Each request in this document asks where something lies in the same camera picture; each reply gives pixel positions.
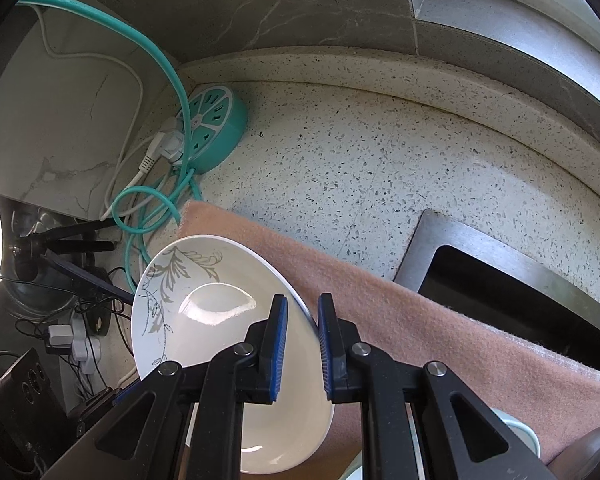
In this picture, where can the steel pot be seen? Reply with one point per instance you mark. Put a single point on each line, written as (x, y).
(35, 290)

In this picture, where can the white plate grey leaf print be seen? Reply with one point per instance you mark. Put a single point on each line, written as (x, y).
(200, 270)

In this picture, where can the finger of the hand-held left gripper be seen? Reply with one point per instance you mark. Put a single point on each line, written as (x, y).
(100, 402)

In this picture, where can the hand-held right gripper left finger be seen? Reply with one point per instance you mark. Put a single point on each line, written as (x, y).
(274, 350)

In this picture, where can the light blue ceramic bowl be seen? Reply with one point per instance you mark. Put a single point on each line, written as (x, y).
(520, 432)

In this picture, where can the steel sink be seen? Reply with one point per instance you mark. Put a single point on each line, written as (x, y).
(420, 240)

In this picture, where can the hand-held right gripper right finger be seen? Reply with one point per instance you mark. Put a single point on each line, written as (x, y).
(325, 355)

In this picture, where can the pink towel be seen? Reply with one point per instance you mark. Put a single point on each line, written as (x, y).
(380, 320)

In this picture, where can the large steel bowl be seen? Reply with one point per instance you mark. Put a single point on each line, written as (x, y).
(590, 452)

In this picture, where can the round teal power strip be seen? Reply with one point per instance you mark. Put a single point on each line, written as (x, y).
(220, 125)

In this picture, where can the black tripod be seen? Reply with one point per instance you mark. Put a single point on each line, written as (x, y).
(80, 247)

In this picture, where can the white plug adapters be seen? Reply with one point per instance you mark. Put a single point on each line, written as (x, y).
(60, 335)

